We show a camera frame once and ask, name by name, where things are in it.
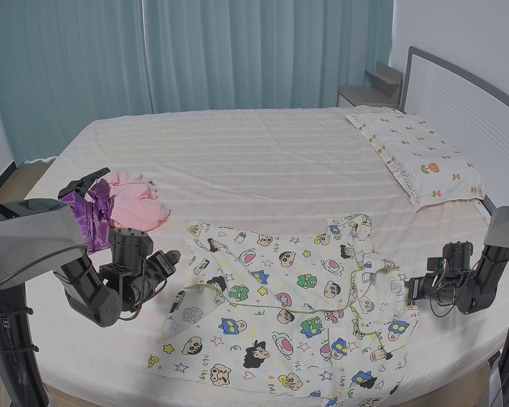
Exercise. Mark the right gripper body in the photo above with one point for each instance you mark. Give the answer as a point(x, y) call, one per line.
point(424, 288)

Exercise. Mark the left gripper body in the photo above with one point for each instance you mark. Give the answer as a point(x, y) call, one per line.
point(163, 265)

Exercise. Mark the white printed pyjama top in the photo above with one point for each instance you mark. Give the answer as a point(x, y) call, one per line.
point(280, 312)

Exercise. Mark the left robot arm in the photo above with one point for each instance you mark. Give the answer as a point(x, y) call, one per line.
point(25, 235)

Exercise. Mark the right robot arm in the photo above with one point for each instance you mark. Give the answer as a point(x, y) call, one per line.
point(471, 295)

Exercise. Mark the bed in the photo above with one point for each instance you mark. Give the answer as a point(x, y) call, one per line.
point(237, 163)

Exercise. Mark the pink garment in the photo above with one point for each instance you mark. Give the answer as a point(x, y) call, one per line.
point(135, 210)

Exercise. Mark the purple satin garment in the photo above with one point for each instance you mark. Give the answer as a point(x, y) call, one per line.
point(95, 223)

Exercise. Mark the white printed pillow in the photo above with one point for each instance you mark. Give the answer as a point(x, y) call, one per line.
point(481, 211)
point(420, 151)

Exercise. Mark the black garment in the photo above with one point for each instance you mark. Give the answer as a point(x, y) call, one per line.
point(89, 178)

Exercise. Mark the grey bedside table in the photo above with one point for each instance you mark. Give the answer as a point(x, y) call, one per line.
point(356, 93)

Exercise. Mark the blue-green curtain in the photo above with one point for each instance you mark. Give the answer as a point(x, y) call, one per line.
point(258, 36)
point(68, 57)

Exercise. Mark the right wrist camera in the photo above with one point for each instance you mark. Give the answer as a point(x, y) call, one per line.
point(434, 265)

